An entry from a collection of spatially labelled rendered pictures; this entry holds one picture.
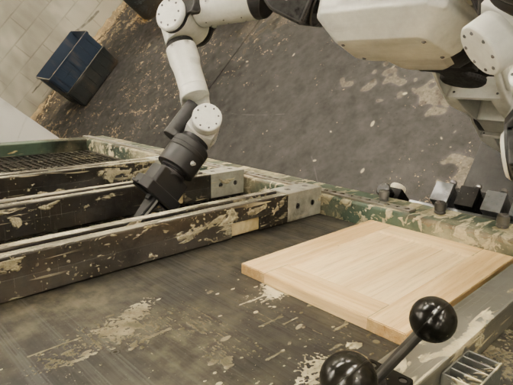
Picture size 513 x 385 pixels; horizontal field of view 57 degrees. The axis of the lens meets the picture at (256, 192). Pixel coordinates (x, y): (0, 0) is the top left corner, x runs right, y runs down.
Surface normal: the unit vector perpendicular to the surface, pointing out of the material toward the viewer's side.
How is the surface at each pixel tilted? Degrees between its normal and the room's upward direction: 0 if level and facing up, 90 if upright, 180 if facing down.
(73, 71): 90
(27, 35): 90
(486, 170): 0
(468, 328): 51
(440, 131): 0
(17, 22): 90
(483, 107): 26
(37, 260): 90
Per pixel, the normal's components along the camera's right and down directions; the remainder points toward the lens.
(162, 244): 0.69, 0.18
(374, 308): 0.03, -0.97
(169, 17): -0.46, -0.03
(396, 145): -0.54, -0.50
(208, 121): 0.18, -0.24
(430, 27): -0.20, 0.77
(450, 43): 0.28, 0.81
